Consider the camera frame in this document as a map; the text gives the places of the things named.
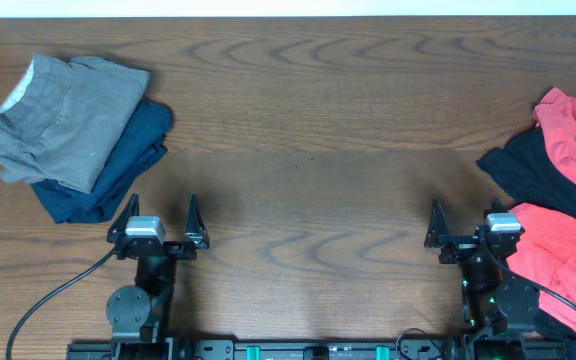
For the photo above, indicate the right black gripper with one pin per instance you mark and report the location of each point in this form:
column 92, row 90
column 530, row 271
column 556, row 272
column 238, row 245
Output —
column 438, row 236

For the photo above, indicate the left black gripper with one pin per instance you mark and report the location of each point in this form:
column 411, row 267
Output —
column 193, row 232

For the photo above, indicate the grey shorts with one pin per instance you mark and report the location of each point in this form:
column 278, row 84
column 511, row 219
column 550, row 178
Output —
column 62, row 119

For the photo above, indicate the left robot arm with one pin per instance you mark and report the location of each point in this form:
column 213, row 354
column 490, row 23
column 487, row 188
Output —
column 139, row 313

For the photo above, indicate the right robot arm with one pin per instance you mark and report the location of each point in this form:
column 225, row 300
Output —
column 498, row 305

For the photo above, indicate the black garment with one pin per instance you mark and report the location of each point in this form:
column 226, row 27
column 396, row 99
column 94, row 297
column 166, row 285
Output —
column 522, row 169

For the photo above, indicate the folded navy blue shorts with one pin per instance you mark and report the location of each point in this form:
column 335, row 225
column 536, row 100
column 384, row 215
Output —
column 140, row 146

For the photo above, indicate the red t-shirt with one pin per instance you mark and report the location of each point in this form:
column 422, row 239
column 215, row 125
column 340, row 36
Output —
column 546, row 252

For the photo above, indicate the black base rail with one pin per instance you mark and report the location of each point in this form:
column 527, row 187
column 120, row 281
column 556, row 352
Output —
column 407, row 348

